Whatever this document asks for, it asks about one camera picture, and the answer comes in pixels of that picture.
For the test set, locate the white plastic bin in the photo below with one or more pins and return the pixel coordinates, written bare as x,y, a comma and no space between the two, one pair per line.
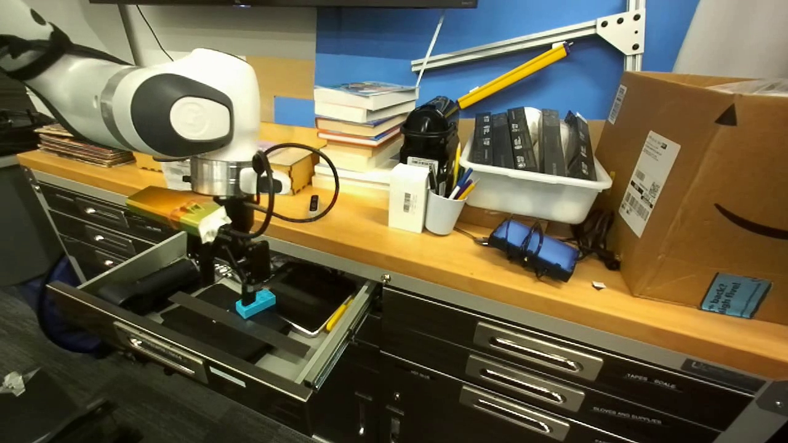
535,161

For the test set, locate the open grey drawer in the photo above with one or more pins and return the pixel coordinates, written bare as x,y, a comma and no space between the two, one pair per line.
150,305

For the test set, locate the white pen cup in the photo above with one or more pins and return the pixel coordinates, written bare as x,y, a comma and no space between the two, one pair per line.
443,215

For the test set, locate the black yellow tool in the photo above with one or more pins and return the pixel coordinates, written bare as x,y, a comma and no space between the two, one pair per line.
433,129

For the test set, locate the stack of magazines left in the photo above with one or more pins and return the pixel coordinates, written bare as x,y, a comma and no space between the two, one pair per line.
61,140

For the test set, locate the small black bottle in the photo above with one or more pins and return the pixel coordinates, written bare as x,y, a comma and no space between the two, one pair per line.
315,204

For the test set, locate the blue block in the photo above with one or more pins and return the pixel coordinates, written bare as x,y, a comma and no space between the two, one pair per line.
262,301

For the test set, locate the yellow pencil in drawer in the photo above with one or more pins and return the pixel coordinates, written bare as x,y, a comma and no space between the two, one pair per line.
338,315

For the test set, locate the blue sticky label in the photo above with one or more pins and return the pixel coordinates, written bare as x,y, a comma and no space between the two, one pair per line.
734,295

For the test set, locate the aluminium bracket rail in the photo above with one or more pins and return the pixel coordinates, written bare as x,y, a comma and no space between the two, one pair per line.
622,31

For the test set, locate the small wooden box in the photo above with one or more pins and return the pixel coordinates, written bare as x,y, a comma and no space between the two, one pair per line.
292,167

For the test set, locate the green orange wrist camera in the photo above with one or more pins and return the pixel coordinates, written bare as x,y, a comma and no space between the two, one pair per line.
180,209

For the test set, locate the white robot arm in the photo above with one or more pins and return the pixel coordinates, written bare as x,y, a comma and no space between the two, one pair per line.
200,107

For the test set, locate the stack of books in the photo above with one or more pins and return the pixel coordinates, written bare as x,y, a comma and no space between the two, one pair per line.
361,130

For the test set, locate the cardboard box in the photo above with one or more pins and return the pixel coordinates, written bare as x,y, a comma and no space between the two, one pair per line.
701,186

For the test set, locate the white rectangular box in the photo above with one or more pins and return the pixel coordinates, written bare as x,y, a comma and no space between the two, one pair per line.
408,198

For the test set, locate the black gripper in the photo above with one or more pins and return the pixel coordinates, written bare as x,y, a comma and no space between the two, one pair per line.
240,247

